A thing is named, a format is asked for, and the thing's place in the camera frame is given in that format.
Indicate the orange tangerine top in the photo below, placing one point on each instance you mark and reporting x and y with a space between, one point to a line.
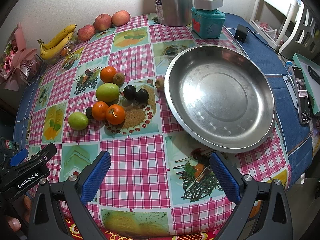
107 74

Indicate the blue woven tablecloth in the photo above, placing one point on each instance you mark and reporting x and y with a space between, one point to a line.
130 50

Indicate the large green apple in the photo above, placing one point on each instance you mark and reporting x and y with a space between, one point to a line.
107 92

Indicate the small dark plum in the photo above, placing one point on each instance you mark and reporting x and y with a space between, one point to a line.
89 113

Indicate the stainless steel round basin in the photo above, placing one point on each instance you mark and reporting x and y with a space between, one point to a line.
220 98

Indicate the brown kiwi beside tangerine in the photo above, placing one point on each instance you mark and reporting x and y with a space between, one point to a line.
119 79

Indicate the stainless steel thermos jug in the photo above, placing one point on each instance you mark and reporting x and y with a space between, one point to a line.
174 13

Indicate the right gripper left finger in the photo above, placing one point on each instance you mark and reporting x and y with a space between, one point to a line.
81 189

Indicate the red patterned cloth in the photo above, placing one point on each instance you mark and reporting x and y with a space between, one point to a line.
75 233

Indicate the smartphone with lit screen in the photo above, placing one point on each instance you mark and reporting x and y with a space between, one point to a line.
301 95

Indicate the yellow banana bunch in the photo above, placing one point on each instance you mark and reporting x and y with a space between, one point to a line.
52 48

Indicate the teal plastic box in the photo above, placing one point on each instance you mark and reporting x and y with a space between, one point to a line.
207 23

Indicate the black remote control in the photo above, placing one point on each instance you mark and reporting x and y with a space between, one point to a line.
314 75

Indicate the white phone stand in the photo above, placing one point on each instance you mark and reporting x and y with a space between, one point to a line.
291 87

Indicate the orange tangerine with stem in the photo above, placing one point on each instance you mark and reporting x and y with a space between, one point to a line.
115 114

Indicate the white plastic chair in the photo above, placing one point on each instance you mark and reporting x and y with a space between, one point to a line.
304 39

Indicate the small green apple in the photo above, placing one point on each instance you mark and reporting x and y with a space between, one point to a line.
78 121

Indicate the person's left hand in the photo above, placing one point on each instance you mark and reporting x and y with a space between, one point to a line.
22 209

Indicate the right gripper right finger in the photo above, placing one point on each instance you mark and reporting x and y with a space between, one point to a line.
239 189

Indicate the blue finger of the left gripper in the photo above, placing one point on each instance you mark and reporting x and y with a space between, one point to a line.
18 157

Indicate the black power adapter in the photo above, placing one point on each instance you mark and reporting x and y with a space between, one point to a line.
241 33

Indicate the blue round sticker disc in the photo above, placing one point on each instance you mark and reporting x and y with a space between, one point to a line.
289 65

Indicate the clear plastic fruit bag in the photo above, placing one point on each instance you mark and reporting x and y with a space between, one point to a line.
65 51

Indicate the white shelf rack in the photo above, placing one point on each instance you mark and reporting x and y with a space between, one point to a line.
272 19

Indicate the pink flower bouquet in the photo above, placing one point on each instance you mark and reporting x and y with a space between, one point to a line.
19 64

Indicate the teal shallow tray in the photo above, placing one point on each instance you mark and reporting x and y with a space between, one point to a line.
312 86

